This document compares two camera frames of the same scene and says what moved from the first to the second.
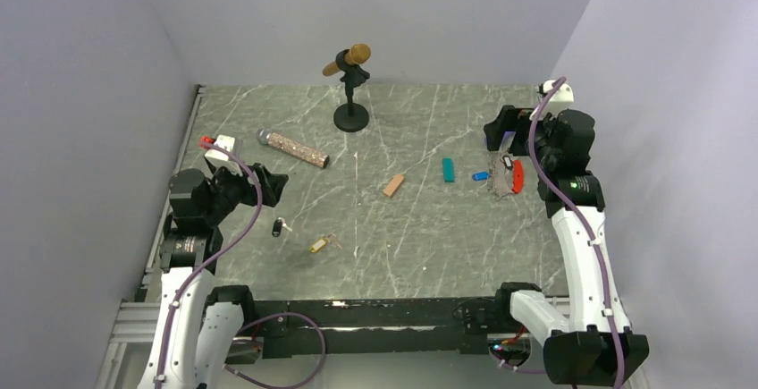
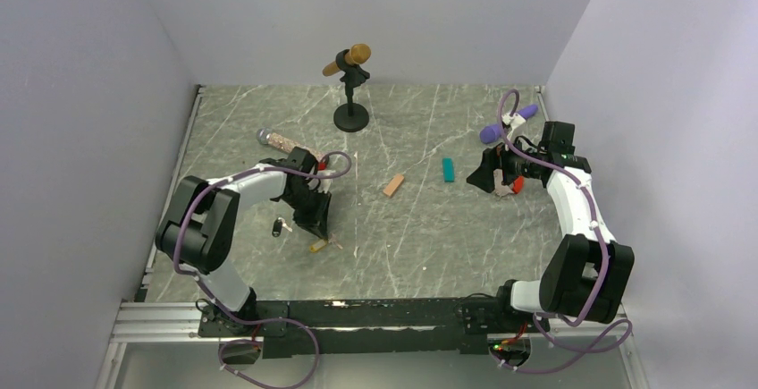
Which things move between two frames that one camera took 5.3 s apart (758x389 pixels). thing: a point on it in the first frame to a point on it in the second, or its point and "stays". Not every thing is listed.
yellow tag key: [321, 243] stays
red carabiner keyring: [517, 176] stays
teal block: [449, 170] stays
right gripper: [510, 119] to [496, 158]
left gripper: [270, 184] to [316, 221]
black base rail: [338, 328] stays
